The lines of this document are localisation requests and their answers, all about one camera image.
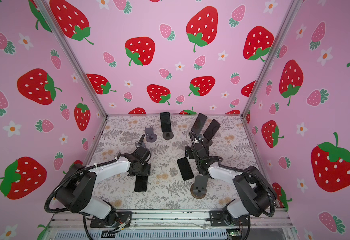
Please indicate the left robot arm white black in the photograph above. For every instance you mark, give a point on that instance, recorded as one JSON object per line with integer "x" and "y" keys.
{"x": 75, "y": 191}

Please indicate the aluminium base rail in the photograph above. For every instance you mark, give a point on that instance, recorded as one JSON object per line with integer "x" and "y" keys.
{"x": 190, "y": 224}

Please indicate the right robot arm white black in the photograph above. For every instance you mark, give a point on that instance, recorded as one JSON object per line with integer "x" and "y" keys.
{"x": 256, "y": 195}

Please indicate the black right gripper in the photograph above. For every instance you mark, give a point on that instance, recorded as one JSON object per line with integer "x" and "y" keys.
{"x": 190, "y": 154}

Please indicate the dark grey stand centre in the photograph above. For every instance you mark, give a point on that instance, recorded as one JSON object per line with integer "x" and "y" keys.
{"x": 168, "y": 135}

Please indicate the black smartphone front stand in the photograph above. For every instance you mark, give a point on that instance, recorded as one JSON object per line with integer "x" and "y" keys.
{"x": 185, "y": 169}

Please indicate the grey stand wooden base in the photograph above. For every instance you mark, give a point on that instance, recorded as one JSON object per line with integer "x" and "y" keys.
{"x": 199, "y": 187}

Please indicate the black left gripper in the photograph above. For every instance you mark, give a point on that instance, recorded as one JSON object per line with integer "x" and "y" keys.
{"x": 147, "y": 171}

